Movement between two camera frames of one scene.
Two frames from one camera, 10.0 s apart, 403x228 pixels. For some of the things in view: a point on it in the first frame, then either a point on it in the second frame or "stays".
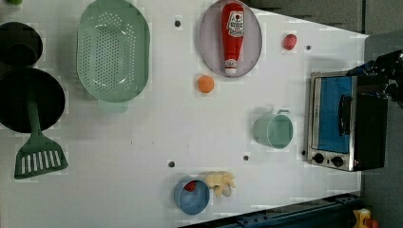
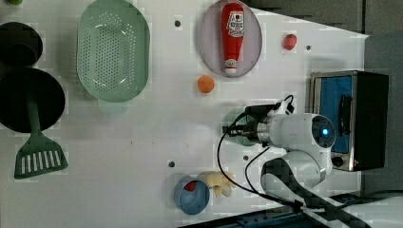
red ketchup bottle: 233,25 stays
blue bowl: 191,202 stays
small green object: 14,2 stays
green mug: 274,129 -> 240,140
